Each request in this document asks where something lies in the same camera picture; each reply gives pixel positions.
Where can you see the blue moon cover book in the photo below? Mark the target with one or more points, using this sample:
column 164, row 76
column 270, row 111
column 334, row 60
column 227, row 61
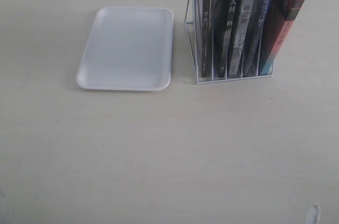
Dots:
column 254, row 33

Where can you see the dark brown spine book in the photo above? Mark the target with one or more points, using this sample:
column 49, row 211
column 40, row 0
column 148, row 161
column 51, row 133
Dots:
column 203, row 35

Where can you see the black spine book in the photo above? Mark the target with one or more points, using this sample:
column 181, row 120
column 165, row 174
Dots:
column 223, row 18

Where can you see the grey white spine book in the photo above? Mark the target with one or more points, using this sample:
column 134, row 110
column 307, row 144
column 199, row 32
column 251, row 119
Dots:
column 242, row 14

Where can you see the red cover book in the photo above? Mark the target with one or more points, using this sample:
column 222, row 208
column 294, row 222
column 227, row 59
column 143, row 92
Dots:
column 278, row 22

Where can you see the white plastic tray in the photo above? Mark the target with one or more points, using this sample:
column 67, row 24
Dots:
column 128, row 49

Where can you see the white object bottom edge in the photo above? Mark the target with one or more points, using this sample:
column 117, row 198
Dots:
column 313, row 214

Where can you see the white wire book rack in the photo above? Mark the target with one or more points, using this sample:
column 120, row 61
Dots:
column 190, row 22

